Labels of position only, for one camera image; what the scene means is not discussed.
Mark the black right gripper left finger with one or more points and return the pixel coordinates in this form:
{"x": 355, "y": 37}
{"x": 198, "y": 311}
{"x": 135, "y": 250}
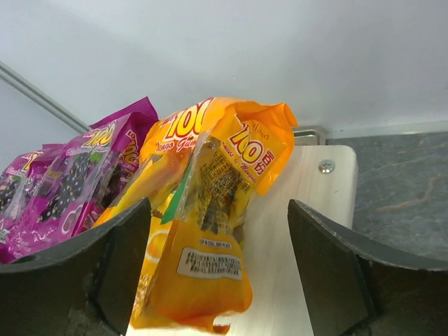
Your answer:
{"x": 83, "y": 286}

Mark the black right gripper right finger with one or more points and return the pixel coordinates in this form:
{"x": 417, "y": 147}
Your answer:
{"x": 355, "y": 285}

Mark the purple candy bag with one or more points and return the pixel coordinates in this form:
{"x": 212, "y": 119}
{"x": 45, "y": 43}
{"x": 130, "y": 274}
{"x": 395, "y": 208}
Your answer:
{"x": 90, "y": 171}
{"x": 20, "y": 179}

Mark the orange candy bag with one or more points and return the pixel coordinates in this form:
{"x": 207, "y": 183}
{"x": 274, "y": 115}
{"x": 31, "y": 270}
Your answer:
{"x": 199, "y": 168}

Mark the white two-tier wooden shelf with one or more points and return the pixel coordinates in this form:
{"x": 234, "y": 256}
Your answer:
{"x": 323, "y": 177}

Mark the metal baking tray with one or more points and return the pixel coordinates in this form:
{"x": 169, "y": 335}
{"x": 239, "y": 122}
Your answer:
{"x": 309, "y": 136}

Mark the aluminium corner frame left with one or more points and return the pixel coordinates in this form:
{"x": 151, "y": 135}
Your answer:
{"x": 32, "y": 92}

